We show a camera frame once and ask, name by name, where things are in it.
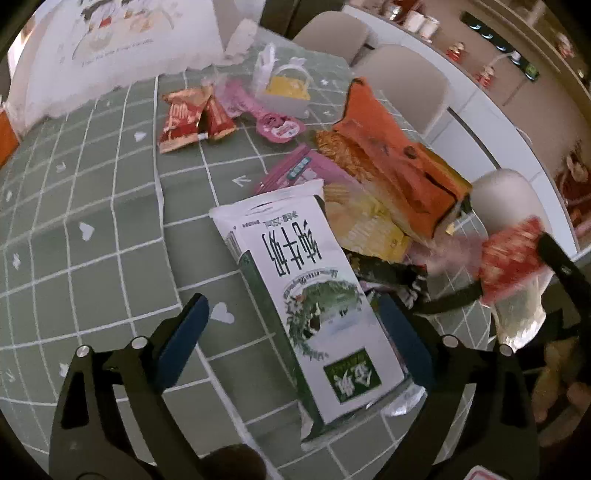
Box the red snack wrapper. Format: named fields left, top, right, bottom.
left=478, top=216, right=546, bottom=306

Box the yellow chip bag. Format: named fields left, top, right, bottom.
left=324, top=182, right=411, bottom=263

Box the white green milk carton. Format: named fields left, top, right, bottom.
left=209, top=179, right=410, bottom=449

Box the orange snack bag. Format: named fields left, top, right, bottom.
left=315, top=77, right=472, bottom=246

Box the dark seaweed snack wrapper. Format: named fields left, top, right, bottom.
left=345, top=250, right=428, bottom=308

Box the large plush doll decoration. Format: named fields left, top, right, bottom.
left=555, top=141, right=590, bottom=237

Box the beige chair near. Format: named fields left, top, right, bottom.
left=471, top=169, right=553, bottom=350

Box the beige chair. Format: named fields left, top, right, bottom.
left=353, top=45, right=453, bottom=137
left=471, top=169, right=553, bottom=350
left=293, top=11, right=369, bottom=65

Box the white cabinet with shelves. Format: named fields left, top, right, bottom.
left=342, top=1, right=590, bottom=256

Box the green grid tablecloth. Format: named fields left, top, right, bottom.
left=1, top=71, right=415, bottom=479

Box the red doll figurine right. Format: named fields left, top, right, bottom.
left=475, top=65, right=495, bottom=89

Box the red doll figurine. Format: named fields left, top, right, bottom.
left=475, top=65, right=495, bottom=89
left=446, top=41, right=465, bottom=63

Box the pink snack wrapper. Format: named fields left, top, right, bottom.
left=254, top=144, right=361, bottom=194

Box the beige chair middle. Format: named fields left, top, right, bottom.
left=353, top=45, right=453, bottom=137

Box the red doll figurine left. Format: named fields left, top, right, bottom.
left=446, top=41, right=465, bottom=63

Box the white canister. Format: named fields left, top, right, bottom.
left=419, top=16, right=441, bottom=42

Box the white cup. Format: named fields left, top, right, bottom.
left=403, top=10, right=426, bottom=33

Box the beige chair far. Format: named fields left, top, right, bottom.
left=293, top=11, right=369, bottom=65

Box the orange tissue box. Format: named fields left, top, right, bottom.
left=0, top=109, right=19, bottom=167

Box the red triangular candy packet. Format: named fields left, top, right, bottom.
left=202, top=95, right=238, bottom=142

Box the white mesh food cover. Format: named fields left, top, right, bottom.
left=5, top=1, right=224, bottom=135

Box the white charging cable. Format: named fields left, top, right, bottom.
left=489, top=50, right=532, bottom=110

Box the black wall socket strip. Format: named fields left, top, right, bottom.
left=460, top=11, right=540, bottom=82

